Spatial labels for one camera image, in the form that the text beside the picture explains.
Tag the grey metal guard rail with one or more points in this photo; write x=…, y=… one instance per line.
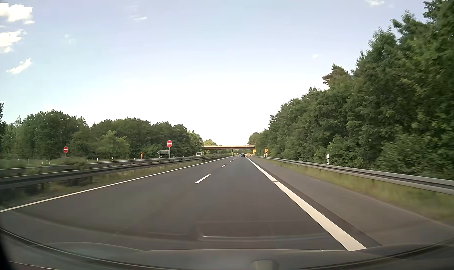
x=399, y=177
x=62, y=174

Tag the grass verge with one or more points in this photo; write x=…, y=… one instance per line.
x=406, y=195

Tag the red no-entry road sign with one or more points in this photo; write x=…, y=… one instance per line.
x=169, y=144
x=65, y=150

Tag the wood of green trees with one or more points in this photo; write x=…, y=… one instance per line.
x=99, y=138
x=380, y=112

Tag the grass median strip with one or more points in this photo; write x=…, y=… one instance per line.
x=111, y=177

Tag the car's own bonnet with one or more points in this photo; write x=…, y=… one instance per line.
x=227, y=258

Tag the grey back of road sign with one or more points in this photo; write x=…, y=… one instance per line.
x=163, y=152

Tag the road markings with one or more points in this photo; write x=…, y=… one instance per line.
x=317, y=215

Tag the grey asphalt road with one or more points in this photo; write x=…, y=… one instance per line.
x=234, y=195

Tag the concrete road bridge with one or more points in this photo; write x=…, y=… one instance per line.
x=229, y=147

